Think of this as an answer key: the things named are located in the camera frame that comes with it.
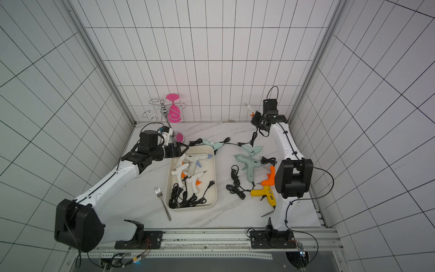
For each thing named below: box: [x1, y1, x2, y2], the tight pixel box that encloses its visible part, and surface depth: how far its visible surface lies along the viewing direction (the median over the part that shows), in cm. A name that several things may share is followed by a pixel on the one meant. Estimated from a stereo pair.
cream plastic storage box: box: [164, 145, 218, 211], surface depth 90 cm
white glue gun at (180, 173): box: [171, 163, 190, 188], surface depth 91 cm
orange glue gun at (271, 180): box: [256, 165, 276, 186], surface depth 92 cm
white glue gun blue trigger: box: [184, 153, 214, 176], surface depth 97 cm
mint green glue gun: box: [233, 154, 262, 184], surface depth 97 cm
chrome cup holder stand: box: [142, 98, 187, 133], surface depth 90 cm
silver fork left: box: [154, 186, 172, 221], surface depth 87 cm
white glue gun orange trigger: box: [186, 170, 208, 194], surface depth 92 cm
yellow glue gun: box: [250, 185, 277, 210], surface depth 87 cm
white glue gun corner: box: [243, 103, 257, 119], surface depth 94 cm
